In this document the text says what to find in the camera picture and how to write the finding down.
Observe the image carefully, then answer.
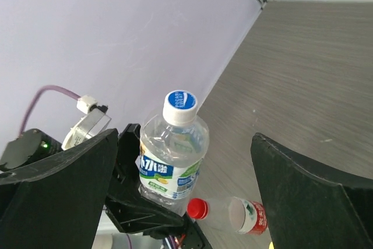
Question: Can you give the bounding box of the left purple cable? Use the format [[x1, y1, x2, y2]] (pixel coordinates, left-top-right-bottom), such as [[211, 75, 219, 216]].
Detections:
[[19, 85, 81, 138]]

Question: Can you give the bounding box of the clear Pocari water bottle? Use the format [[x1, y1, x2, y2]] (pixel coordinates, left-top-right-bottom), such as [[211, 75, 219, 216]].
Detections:
[[139, 108, 209, 216]]

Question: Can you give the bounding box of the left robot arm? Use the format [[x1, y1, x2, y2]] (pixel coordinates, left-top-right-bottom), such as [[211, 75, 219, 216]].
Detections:
[[1, 124, 210, 248]]

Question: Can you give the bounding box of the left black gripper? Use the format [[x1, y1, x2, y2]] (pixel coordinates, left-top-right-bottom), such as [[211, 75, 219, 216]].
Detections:
[[104, 124, 213, 249]]

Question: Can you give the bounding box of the white blue bottle cap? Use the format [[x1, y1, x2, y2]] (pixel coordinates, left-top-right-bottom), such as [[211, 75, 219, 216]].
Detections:
[[162, 90, 198, 127]]

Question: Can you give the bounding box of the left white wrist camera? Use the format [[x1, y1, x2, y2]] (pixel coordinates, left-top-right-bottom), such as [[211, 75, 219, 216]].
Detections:
[[62, 95, 111, 150]]

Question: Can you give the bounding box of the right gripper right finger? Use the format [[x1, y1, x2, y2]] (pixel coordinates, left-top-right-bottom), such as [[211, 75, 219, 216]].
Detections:
[[251, 133, 372, 248]]

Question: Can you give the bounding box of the red cap clear bottle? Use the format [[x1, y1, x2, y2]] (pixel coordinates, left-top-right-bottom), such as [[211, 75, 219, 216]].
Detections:
[[186, 197, 268, 235]]

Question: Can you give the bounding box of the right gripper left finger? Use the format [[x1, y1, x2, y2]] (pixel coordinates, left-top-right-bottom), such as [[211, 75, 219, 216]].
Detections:
[[1, 129, 118, 248]]

